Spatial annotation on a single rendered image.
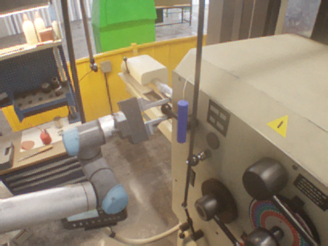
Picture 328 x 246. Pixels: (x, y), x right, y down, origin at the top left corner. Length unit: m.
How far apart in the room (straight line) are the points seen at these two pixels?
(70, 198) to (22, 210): 0.11
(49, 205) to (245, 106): 0.47
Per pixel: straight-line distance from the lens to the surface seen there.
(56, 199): 0.52
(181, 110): 0.50
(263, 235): 0.46
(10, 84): 2.05
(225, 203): 0.60
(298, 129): 0.42
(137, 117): 0.61
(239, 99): 0.47
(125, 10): 4.03
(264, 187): 0.39
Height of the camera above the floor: 2.11
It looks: 39 degrees down
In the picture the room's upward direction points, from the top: 1 degrees counter-clockwise
